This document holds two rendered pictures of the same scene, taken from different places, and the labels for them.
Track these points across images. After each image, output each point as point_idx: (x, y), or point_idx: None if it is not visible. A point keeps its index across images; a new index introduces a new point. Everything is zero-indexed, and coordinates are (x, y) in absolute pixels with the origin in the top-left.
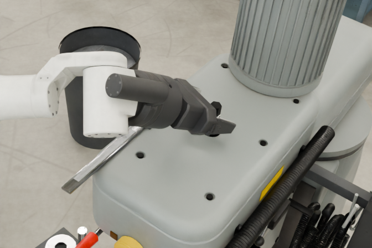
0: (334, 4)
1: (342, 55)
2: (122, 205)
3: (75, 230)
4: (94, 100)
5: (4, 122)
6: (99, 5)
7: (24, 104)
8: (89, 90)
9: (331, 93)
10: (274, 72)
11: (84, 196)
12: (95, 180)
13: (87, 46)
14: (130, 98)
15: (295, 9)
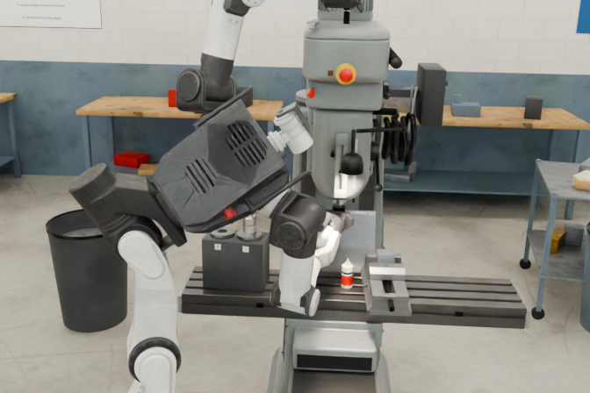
0: None
1: None
2: (336, 40)
3: (129, 387)
4: None
5: None
6: (25, 240)
7: None
8: None
9: None
10: None
11: (118, 362)
12: (314, 36)
13: (65, 233)
14: None
15: None
